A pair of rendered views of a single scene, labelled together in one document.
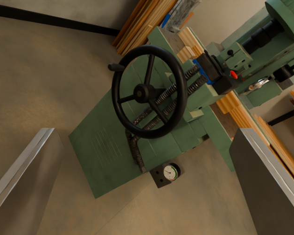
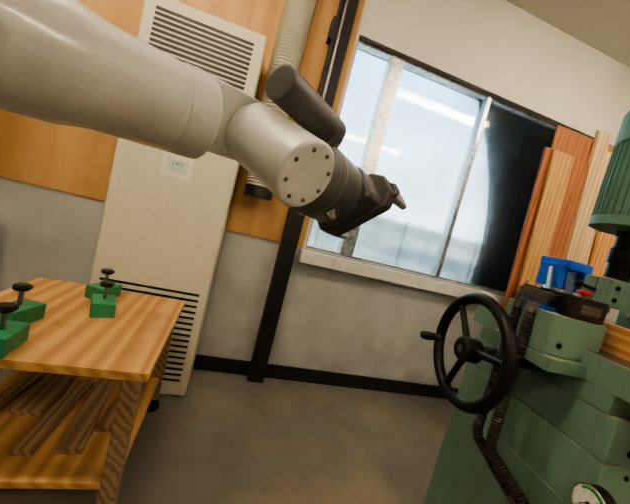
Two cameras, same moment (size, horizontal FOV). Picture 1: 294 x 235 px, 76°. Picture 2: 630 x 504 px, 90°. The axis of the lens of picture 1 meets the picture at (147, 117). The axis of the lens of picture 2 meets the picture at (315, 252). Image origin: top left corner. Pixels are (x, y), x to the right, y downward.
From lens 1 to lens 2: 0.52 m
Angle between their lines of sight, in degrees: 68
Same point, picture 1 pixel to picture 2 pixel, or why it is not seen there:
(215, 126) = (616, 374)
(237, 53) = (599, 284)
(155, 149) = (555, 486)
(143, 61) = not seen: hidden behind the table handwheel
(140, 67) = not seen: hidden behind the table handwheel
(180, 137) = (580, 431)
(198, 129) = (597, 397)
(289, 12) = (611, 215)
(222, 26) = not seen: outside the picture
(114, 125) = (472, 474)
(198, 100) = (542, 332)
